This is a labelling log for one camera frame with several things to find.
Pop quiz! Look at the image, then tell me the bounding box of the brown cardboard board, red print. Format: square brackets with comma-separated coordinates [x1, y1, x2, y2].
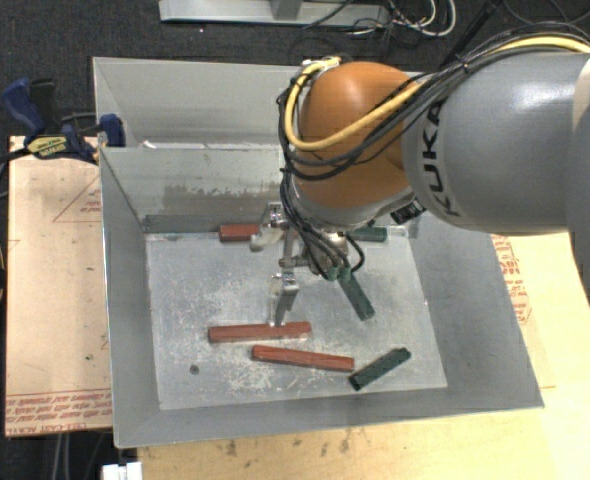
[4, 135, 559, 439]

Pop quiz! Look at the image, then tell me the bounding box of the black cylinder on white bracket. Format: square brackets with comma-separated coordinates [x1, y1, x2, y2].
[389, 197, 426, 227]

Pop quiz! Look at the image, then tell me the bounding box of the grey metal bin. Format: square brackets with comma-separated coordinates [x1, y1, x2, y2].
[92, 56, 545, 450]

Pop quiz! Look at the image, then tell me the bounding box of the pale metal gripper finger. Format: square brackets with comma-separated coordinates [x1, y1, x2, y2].
[269, 271, 301, 328]
[248, 202, 289, 253]

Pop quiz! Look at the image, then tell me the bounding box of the red-brown flat block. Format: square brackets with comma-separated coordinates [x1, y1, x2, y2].
[218, 223, 262, 243]
[207, 321, 313, 345]
[251, 344, 356, 374]

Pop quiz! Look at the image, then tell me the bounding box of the dark green flat block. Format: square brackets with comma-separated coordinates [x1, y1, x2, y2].
[336, 270, 377, 323]
[349, 225, 389, 243]
[348, 346, 413, 392]

